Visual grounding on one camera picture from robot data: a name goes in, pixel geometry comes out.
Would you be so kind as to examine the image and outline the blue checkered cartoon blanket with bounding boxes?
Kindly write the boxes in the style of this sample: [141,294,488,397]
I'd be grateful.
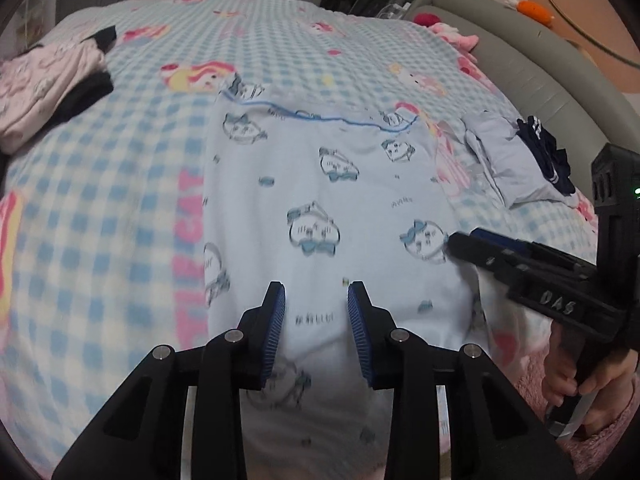
[1,0,596,476]

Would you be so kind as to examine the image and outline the red round plush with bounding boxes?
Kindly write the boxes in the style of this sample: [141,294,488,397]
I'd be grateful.
[412,12,442,27]

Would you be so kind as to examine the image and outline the grey padded headboard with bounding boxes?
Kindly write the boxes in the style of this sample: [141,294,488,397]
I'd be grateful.
[405,0,639,197]

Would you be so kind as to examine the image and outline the pink plush toy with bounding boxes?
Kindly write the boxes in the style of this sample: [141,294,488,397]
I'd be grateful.
[428,22,480,53]

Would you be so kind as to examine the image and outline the black garment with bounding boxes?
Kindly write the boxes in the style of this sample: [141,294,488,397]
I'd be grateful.
[1,26,117,171]

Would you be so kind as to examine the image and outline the pink cartoon pajama garment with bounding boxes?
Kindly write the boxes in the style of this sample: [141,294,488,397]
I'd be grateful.
[1,39,106,155]

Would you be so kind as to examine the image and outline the folded light blue garment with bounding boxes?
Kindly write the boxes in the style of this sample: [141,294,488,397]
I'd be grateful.
[462,112,579,208]

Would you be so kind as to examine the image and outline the light blue cartoon pajama pants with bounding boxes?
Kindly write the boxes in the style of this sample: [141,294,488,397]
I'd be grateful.
[199,71,551,480]

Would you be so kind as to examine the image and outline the navy striped folded garment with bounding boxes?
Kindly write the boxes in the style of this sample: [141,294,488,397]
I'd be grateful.
[516,116,576,196]

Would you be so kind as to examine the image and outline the orange carrot plush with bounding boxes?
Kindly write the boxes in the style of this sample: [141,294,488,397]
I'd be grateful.
[504,0,554,28]

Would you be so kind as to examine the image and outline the person's right hand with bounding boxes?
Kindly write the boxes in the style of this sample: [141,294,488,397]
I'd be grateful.
[541,322,639,437]

